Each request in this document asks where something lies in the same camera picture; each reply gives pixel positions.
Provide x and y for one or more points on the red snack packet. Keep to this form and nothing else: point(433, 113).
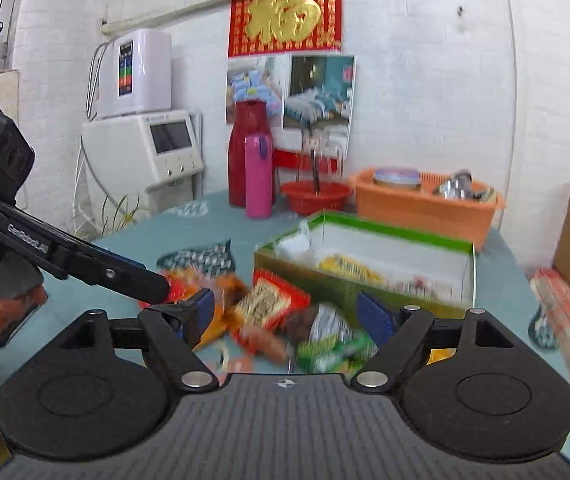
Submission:
point(270, 301)

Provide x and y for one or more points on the blue lidded round container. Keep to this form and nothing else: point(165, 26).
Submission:
point(408, 179)

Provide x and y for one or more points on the green snack packet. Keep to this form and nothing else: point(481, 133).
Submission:
point(333, 345)

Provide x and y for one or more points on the red plastic basket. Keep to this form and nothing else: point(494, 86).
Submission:
point(303, 200)

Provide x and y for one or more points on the pink thermos bottle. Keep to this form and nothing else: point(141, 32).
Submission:
point(259, 185)

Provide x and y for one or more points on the green white cardboard box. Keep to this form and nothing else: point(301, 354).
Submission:
point(421, 269)

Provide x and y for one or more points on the orange plastic basin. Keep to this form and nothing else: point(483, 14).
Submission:
point(422, 210)

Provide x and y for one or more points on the dark red thermos jug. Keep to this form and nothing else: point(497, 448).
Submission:
point(251, 117)

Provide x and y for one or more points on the steel bowls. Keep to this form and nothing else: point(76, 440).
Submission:
point(459, 186)

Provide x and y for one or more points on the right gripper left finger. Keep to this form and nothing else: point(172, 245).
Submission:
point(172, 332)

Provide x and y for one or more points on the yellow snack packet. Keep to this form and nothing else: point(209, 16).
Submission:
point(349, 269)

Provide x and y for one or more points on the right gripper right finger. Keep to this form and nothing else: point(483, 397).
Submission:
point(400, 337)

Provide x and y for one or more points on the red gold fu poster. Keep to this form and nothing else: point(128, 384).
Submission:
point(260, 27)

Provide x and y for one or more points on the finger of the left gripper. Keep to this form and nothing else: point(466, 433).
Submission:
point(130, 278)

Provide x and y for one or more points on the bedding poster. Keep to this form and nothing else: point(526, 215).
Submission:
point(313, 91)

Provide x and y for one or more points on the clear glass pitcher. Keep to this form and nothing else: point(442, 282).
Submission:
point(321, 159)

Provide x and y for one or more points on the white water purifier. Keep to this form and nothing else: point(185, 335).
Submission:
point(135, 76)

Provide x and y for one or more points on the white appliance with screen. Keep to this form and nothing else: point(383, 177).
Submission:
point(141, 165)

